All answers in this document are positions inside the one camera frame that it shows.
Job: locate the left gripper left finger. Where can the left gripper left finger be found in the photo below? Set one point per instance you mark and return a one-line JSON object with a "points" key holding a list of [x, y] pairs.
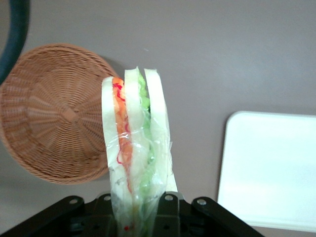
{"points": [[64, 217]]}

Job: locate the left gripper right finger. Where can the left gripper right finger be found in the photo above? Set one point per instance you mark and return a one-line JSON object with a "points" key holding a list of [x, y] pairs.
{"points": [[197, 219]]}

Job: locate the triangle sandwich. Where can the triangle sandwich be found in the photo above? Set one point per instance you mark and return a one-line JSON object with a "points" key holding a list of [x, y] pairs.
{"points": [[134, 138]]}

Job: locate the cream plastic tray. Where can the cream plastic tray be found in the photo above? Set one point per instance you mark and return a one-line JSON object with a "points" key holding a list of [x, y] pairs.
{"points": [[269, 168]]}

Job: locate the round brown wicker basket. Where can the round brown wicker basket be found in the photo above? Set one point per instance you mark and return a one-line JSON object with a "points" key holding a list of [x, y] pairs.
{"points": [[54, 116]]}

